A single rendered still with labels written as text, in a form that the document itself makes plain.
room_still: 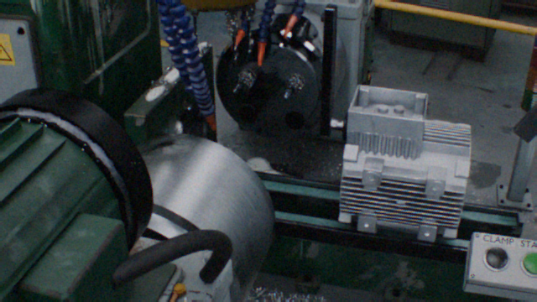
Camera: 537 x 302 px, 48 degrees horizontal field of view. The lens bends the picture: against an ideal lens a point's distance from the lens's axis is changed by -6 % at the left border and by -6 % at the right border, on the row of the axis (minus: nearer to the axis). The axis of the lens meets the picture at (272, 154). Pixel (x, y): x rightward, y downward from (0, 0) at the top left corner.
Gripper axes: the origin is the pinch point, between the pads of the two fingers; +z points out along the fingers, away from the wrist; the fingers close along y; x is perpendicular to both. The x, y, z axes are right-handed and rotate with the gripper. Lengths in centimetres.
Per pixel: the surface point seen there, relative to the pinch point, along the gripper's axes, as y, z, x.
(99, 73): 2, 35, -60
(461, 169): 1.0, 13.2, -3.6
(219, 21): -336, 189, -99
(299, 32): -29, 23, -37
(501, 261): 20.0, 11.5, 2.6
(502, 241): 16.9, 10.7, 2.1
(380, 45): -322, 129, 7
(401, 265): 1.0, 34.9, 0.6
